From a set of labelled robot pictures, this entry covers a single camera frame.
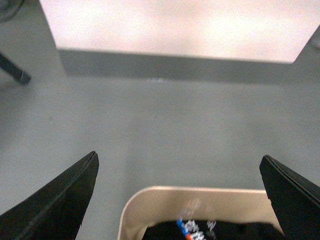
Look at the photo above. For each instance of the black printed t-shirt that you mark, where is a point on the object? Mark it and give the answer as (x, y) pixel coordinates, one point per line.
(211, 230)

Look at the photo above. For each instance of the black furniture leg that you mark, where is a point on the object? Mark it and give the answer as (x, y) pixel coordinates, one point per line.
(18, 74)

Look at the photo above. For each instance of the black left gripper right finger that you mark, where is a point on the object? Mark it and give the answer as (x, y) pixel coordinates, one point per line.
(295, 200)

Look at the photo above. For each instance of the beige plastic laundry hamper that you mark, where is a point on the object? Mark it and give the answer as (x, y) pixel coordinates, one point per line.
(156, 204)

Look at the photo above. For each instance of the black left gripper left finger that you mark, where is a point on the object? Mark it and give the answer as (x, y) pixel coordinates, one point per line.
(55, 211)

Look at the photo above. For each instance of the white table top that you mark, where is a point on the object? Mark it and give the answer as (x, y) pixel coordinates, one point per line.
(230, 41)

